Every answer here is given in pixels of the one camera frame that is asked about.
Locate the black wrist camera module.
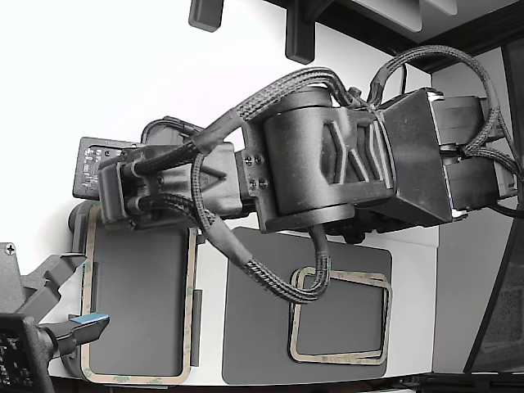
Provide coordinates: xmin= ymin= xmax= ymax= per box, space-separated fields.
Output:
xmin=72 ymin=137 xmax=138 ymax=202

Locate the black diagonal enclosure strut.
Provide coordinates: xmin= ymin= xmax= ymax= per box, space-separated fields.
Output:
xmin=463 ymin=216 xmax=521 ymax=374

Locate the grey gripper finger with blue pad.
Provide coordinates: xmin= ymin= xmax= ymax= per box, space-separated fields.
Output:
xmin=38 ymin=313 xmax=111 ymax=357
xmin=19 ymin=254 xmax=88 ymax=326

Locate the dark grey flat mat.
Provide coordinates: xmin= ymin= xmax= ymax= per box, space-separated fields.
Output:
xmin=221 ymin=227 xmax=394 ymax=386

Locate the small black wall bracket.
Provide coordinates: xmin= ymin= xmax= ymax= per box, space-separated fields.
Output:
xmin=187 ymin=0 xmax=225 ymax=33

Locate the beige rectangular adhesive frame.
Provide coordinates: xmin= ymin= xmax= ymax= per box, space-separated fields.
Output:
xmin=289 ymin=268 xmax=394 ymax=364
xmin=79 ymin=203 xmax=198 ymax=386
xmin=288 ymin=266 xmax=390 ymax=365

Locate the black six-joint robot arm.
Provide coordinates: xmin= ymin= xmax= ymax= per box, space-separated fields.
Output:
xmin=241 ymin=88 xmax=524 ymax=245

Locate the black braided gripper cable bundle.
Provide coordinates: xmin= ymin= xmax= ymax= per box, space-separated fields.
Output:
xmin=122 ymin=67 xmax=357 ymax=306

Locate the grey plastic frame holder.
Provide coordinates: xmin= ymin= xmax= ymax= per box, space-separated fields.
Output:
xmin=60 ymin=202 xmax=206 ymax=388

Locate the large black wall bracket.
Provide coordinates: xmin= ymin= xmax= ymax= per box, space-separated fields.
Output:
xmin=285 ymin=0 xmax=317 ymax=66

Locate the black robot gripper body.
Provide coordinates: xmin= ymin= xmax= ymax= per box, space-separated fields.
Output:
xmin=97 ymin=117 xmax=243 ymax=233

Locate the long black braided cable bundle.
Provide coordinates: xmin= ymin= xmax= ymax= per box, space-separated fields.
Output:
xmin=368 ymin=43 xmax=524 ymax=181

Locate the black enclosure frame beam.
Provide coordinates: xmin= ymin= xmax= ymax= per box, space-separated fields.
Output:
xmin=261 ymin=0 xmax=524 ymax=74

